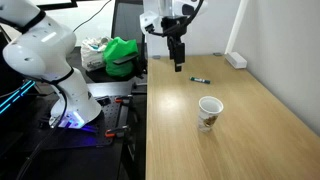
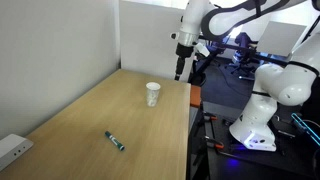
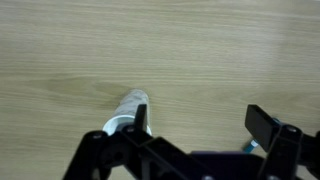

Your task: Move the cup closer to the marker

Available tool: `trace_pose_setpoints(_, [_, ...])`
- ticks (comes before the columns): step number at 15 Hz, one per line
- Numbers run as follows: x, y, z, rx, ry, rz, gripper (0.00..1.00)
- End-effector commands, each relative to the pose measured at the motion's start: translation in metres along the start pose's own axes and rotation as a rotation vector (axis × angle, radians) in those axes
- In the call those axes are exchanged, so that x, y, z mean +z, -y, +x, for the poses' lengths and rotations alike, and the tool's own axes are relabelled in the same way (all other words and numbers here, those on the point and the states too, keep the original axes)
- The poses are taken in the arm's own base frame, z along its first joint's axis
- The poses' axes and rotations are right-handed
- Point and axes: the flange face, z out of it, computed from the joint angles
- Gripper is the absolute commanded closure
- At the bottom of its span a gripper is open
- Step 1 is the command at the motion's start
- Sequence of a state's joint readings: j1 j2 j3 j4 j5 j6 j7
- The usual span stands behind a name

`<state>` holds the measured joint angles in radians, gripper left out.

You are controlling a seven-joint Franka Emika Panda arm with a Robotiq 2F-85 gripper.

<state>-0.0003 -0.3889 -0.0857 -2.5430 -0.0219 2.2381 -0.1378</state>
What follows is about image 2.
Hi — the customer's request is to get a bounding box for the white paper cup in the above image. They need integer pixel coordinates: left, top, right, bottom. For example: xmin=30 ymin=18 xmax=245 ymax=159
xmin=146 ymin=82 xmax=161 ymax=107

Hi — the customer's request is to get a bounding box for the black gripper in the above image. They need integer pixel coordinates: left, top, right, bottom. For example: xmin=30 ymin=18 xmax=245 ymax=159
xmin=174 ymin=43 xmax=193 ymax=81

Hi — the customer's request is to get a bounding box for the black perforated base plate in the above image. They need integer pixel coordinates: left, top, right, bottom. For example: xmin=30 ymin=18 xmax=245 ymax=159
xmin=211 ymin=115 xmax=320 ymax=180

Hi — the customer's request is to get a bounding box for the green marker pen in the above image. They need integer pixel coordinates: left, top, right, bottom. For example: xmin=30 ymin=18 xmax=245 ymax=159
xmin=105 ymin=131 xmax=125 ymax=151

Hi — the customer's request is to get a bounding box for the black office chair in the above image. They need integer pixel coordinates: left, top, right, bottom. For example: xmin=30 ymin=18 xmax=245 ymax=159
xmin=225 ymin=32 xmax=261 ymax=81

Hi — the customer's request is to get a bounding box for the orange table corner block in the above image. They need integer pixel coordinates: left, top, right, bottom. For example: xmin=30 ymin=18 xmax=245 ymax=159
xmin=190 ymin=85 xmax=201 ymax=108

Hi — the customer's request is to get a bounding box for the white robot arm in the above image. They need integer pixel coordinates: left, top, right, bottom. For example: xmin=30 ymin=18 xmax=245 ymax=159
xmin=171 ymin=0 xmax=320 ymax=152

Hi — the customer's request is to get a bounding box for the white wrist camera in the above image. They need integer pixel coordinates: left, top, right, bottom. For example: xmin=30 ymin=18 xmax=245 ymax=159
xmin=195 ymin=43 xmax=210 ymax=57

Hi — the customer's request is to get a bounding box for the white partition panel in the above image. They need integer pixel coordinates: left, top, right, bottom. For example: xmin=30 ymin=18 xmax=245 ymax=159
xmin=119 ymin=1 xmax=183 ymax=79

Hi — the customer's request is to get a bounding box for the orange-handled clamp far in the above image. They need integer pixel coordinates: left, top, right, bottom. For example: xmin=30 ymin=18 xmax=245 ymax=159
xmin=204 ymin=113 xmax=218 ymax=121

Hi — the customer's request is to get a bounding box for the orange-handled clamp near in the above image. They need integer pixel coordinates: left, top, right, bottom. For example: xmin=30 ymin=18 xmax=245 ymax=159
xmin=204 ymin=136 xmax=224 ymax=149

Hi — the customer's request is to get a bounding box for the orange-handled clamp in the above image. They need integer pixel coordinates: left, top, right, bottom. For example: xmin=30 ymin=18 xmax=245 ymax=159
xmin=204 ymin=113 xmax=218 ymax=121
xmin=204 ymin=136 xmax=224 ymax=149

